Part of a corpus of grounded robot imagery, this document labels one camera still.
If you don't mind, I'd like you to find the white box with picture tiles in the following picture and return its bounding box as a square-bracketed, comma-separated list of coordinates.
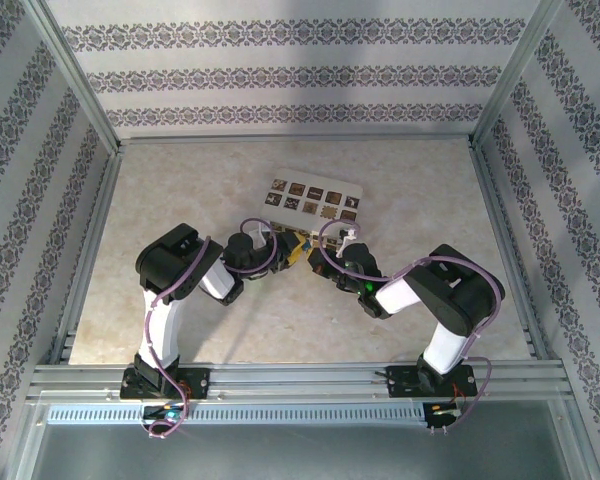
[260, 171, 365, 251]

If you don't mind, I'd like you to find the small circuit board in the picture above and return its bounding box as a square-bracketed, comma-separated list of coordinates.
[142, 405, 189, 422]
[426, 402, 464, 431]

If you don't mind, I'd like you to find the grey metal sheet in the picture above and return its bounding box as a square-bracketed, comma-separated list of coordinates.
[22, 399, 589, 480]

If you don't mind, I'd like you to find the aluminium frame rail long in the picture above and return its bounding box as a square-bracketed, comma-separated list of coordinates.
[117, 134, 476, 147]

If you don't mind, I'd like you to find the aluminium mounting rail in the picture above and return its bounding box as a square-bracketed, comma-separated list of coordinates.
[27, 362, 569, 401]

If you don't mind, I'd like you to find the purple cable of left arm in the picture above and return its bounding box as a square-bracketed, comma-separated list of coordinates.
[142, 215, 280, 441]

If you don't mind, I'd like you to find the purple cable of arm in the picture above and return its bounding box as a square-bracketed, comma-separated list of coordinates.
[142, 215, 280, 441]
[317, 221, 507, 432]

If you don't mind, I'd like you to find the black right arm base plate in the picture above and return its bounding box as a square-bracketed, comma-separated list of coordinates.
[385, 364, 477, 400]

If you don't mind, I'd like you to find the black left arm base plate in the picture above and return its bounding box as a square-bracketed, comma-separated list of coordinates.
[121, 366, 212, 401]

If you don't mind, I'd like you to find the grey slotted cable duct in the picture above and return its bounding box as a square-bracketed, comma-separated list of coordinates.
[46, 402, 427, 426]

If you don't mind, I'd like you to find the aluminium frame side rail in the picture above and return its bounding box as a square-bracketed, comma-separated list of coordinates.
[49, 144, 126, 364]
[467, 142, 554, 361]

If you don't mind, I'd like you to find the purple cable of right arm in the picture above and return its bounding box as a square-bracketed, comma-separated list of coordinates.
[317, 221, 507, 432]

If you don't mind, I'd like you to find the aluminium frame post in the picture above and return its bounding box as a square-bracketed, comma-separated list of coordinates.
[469, 0, 570, 149]
[28, 0, 126, 154]

